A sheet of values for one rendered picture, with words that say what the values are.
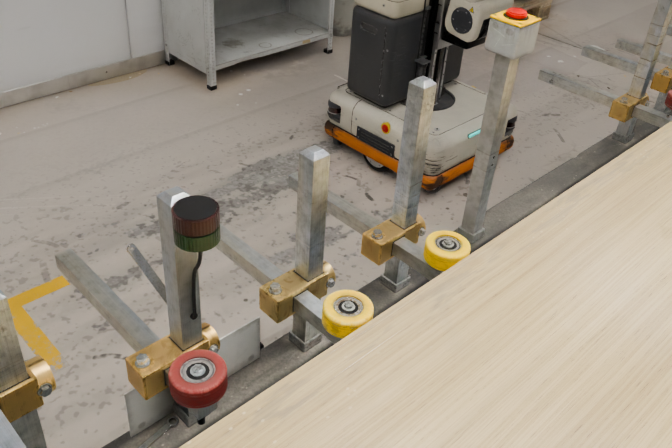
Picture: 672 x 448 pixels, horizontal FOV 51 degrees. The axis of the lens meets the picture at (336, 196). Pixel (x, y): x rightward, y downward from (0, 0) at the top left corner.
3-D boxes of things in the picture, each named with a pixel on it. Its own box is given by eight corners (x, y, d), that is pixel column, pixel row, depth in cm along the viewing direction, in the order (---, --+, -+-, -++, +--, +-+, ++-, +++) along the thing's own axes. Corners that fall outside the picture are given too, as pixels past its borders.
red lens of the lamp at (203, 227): (163, 220, 90) (161, 206, 88) (202, 203, 93) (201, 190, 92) (190, 242, 86) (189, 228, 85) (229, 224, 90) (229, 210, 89)
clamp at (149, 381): (127, 381, 105) (124, 357, 102) (202, 338, 113) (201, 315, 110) (148, 404, 102) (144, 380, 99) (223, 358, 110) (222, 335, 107)
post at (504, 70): (456, 234, 161) (492, 50, 136) (469, 226, 164) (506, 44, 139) (471, 243, 158) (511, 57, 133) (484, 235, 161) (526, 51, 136)
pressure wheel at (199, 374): (162, 419, 102) (156, 365, 96) (208, 391, 107) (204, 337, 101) (194, 454, 98) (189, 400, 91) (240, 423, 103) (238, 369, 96)
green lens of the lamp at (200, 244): (164, 236, 91) (163, 222, 90) (203, 219, 95) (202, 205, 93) (191, 258, 88) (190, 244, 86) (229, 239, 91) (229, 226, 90)
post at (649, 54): (612, 141, 206) (664, -22, 179) (617, 138, 208) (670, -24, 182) (623, 146, 204) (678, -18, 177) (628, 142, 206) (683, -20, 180)
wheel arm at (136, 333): (56, 271, 124) (52, 253, 122) (74, 264, 126) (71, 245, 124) (198, 425, 99) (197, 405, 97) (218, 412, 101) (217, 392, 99)
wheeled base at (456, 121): (320, 136, 333) (323, 88, 319) (408, 100, 371) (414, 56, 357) (429, 198, 294) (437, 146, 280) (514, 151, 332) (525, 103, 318)
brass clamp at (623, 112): (605, 115, 197) (610, 99, 194) (628, 102, 205) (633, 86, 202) (626, 123, 193) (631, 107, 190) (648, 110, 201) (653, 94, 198)
